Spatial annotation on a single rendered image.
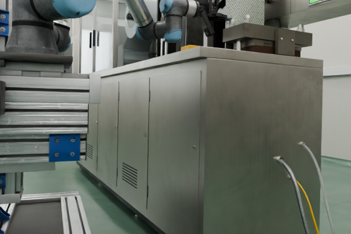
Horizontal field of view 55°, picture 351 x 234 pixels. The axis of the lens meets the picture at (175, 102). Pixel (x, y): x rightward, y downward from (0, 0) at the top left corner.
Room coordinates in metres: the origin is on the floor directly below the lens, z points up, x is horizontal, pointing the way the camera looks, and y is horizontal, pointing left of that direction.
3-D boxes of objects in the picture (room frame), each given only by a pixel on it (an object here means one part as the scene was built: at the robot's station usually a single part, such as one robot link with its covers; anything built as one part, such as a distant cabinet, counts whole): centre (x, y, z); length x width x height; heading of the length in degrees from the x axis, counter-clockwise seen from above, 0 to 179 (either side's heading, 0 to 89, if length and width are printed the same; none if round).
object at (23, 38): (1.02, 0.44, 0.87); 0.15 x 0.15 x 0.10
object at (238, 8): (1.64, -0.33, 1.11); 0.23 x 0.01 x 0.18; 118
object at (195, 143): (2.50, 0.19, 0.43); 2.52 x 0.64 x 0.86; 28
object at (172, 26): (1.47, 0.03, 1.01); 0.11 x 0.08 x 0.11; 59
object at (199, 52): (2.49, 0.21, 0.88); 2.52 x 0.66 x 0.04; 28
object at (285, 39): (1.48, -0.48, 0.97); 0.10 x 0.03 x 0.11; 118
